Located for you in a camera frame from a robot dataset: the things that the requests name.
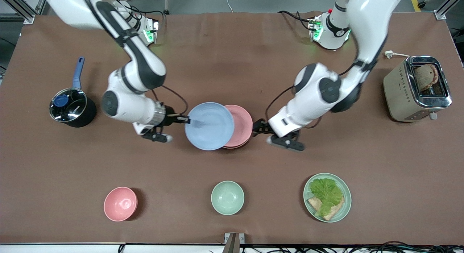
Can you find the brown bread in toaster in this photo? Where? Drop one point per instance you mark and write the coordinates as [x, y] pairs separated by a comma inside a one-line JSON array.
[[424, 77]]

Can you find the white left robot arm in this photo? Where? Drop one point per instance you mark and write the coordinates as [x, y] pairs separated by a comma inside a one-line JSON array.
[[311, 100]]

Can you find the green lettuce leaf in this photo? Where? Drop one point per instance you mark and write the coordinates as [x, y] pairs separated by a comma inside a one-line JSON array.
[[326, 193]]

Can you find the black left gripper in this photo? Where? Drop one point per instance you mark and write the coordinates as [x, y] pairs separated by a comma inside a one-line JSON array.
[[261, 127]]

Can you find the blue plate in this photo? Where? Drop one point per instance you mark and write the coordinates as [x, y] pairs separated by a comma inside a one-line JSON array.
[[212, 131]]

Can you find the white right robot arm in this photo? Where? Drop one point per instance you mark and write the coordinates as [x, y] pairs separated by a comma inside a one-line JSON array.
[[141, 64]]

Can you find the aluminium frame profile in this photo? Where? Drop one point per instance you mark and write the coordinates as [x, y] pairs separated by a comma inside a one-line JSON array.
[[20, 8], [447, 6]]

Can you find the pink bowl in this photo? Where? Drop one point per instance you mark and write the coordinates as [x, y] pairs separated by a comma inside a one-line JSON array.
[[120, 204]]

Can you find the green bowl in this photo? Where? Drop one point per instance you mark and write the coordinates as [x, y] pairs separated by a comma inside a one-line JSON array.
[[227, 197]]

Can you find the beige chrome toaster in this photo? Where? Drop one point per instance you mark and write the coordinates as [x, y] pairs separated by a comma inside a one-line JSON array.
[[397, 90]]

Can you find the toast bread slice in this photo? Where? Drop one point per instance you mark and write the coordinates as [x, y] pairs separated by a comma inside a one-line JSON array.
[[335, 212]]

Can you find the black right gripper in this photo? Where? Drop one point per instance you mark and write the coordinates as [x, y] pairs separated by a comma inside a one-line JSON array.
[[169, 119]]

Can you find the pink plate stack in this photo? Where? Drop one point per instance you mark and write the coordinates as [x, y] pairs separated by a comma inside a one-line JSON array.
[[241, 126]]

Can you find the grey metal table bracket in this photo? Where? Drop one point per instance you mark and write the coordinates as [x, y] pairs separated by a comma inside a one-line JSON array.
[[233, 243]]

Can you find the glass lid blue knob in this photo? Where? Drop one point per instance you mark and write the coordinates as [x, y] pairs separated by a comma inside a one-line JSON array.
[[74, 108]]

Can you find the green plate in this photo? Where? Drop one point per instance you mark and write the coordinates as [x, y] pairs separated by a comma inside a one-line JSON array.
[[346, 189]]

